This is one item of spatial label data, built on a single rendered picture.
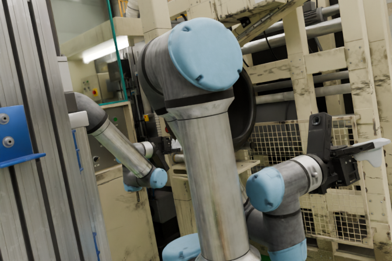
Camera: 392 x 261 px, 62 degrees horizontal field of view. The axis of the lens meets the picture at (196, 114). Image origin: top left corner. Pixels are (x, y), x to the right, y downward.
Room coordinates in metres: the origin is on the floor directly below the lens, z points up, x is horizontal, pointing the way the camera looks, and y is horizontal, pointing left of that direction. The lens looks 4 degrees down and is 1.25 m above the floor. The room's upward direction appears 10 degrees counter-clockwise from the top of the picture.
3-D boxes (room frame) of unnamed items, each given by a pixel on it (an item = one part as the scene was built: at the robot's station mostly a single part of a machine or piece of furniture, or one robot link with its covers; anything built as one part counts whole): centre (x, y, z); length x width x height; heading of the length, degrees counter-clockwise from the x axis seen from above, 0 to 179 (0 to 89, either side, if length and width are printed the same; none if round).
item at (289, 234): (0.64, -0.12, 0.94); 0.11 x 0.08 x 0.11; 32
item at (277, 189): (0.63, -0.13, 1.04); 0.11 x 0.08 x 0.09; 122
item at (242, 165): (1.83, -0.06, 0.80); 0.37 x 0.36 x 0.02; 137
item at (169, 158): (1.95, 0.07, 0.90); 0.40 x 0.03 x 0.10; 137
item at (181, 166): (1.73, 0.03, 0.84); 0.36 x 0.09 x 0.06; 47
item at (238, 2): (1.96, -0.35, 1.71); 0.61 x 0.25 x 0.15; 47
